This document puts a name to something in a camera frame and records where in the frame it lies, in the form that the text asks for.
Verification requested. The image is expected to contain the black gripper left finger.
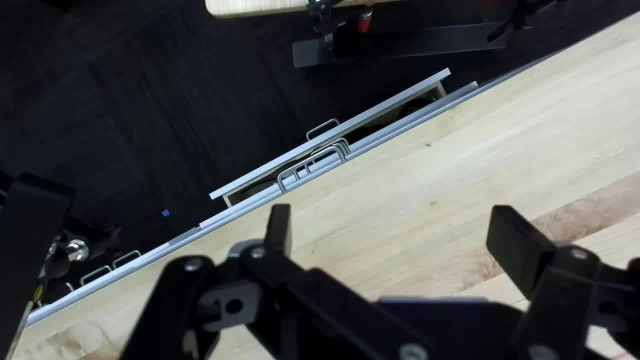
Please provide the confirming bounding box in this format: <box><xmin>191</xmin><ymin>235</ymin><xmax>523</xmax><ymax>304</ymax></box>
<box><xmin>117</xmin><ymin>204</ymin><xmax>428</xmax><ymax>360</ymax></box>

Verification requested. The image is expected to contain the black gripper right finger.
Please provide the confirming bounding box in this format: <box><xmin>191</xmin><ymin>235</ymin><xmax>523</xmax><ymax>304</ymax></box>
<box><xmin>483</xmin><ymin>204</ymin><xmax>640</xmax><ymax>360</ymax></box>

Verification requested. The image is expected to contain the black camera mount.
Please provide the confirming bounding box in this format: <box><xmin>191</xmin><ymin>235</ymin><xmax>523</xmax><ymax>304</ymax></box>
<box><xmin>0</xmin><ymin>171</ymin><xmax>126</xmax><ymax>360</ymax></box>

